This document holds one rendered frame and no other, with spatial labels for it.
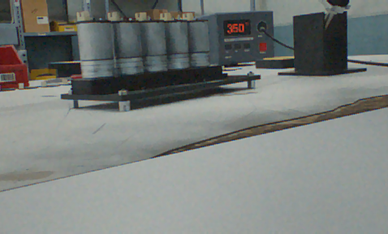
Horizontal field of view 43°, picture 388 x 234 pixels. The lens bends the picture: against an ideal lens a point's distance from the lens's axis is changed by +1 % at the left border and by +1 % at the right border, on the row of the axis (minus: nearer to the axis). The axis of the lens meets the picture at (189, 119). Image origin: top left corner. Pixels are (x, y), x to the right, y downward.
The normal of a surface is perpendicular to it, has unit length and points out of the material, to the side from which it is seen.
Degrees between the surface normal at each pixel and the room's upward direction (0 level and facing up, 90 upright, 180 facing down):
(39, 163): 0
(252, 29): 90
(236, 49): 90
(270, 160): 0
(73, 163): 0
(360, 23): 90
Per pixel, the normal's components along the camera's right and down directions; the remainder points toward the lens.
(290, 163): -0.07, -0.99
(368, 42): -0.80, 0.14
